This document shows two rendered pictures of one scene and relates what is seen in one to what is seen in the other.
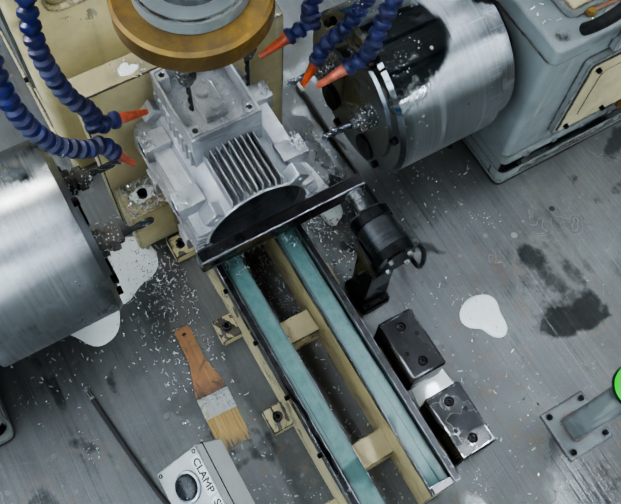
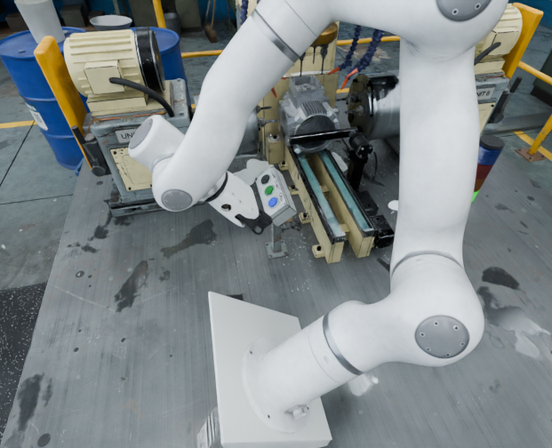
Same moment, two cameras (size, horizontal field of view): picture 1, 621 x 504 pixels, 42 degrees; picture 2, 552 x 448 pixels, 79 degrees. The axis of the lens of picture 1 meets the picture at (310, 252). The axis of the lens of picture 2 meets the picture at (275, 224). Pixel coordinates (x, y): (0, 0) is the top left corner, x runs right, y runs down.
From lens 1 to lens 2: 70 cm
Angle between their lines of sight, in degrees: 23
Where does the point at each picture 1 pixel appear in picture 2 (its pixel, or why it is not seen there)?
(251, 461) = (290, 228)
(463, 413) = (383, 223)
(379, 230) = (359, 138)
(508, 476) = not seen: hidden behind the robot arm
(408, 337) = (364, 197)
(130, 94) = (280, 85)
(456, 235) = (392, 182)
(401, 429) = (355, 212)
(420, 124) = (382, 108)
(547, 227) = not seen: hidden behind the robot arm
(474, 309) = (395, 204)
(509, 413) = not seen: hidden behind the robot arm
